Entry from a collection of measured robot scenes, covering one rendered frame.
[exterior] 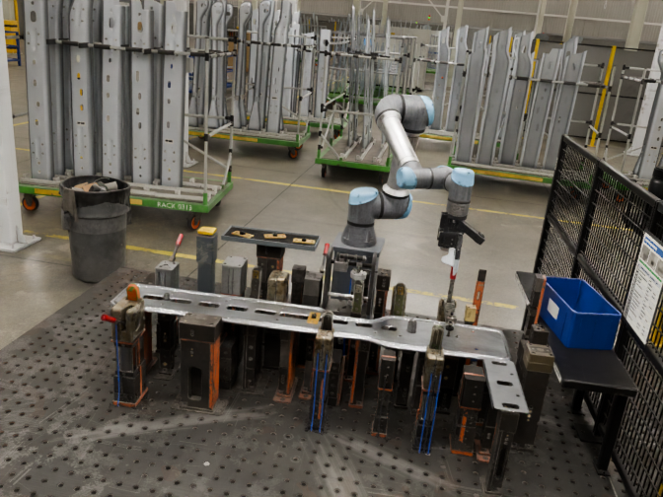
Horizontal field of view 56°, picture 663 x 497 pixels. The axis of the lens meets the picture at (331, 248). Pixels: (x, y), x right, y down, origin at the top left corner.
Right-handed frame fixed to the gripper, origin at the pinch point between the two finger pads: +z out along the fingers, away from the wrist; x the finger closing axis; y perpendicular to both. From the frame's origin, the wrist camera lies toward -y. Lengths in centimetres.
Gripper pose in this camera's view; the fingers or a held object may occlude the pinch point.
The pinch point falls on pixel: (454, 268)
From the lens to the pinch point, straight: 223.9
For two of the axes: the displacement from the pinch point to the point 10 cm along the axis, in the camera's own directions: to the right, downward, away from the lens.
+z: -0.9, 9.4, 3.4
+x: -1.2, 3.3, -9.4
